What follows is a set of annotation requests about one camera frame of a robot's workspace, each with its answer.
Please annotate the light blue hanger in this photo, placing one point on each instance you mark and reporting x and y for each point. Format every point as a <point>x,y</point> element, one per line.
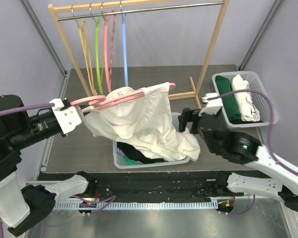
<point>124,46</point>

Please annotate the folded white printed garment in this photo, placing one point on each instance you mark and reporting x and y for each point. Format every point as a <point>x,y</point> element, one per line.
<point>247,109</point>

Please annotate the white slotted cable duct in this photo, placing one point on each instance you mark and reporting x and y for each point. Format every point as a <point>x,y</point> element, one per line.
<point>74,204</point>

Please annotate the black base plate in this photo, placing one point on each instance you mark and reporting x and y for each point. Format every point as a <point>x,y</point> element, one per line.
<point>158,187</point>

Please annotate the lime green hanger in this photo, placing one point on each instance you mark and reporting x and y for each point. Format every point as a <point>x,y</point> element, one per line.
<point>99,72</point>

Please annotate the folded dark green garment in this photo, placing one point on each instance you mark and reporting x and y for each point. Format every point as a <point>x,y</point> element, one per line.
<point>229,103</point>

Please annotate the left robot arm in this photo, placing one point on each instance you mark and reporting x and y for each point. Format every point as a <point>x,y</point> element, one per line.
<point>23,208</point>

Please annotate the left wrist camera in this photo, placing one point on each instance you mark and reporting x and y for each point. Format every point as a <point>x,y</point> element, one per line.
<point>68,117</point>

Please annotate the white tank top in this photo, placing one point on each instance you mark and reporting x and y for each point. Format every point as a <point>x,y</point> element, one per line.
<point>146,124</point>

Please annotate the yellow plastic hanger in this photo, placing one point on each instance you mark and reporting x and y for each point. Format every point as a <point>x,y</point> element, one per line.
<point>84,38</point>

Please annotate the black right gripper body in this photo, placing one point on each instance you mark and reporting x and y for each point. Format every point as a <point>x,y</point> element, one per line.
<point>186,119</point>

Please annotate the pink hanger with white top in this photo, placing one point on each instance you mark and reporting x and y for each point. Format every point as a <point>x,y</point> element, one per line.
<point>100,102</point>

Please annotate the green tank top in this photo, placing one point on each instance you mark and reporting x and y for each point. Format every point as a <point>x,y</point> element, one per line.
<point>130,162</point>

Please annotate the black tank top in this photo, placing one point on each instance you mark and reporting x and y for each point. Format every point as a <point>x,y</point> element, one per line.
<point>133,154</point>

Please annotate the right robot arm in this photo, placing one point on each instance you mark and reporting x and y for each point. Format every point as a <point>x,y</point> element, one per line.
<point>242,148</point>

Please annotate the aluminium rail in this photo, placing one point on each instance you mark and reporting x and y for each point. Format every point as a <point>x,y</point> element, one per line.
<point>65,186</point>

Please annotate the white basket with folded clothes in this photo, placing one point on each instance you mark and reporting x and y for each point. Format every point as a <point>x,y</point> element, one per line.
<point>260,103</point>

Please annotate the blue striped tank top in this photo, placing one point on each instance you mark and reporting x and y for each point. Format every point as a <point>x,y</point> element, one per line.
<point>119,151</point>

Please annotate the pink hanger with striped top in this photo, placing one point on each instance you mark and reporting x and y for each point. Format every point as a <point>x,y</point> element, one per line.
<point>108,48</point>

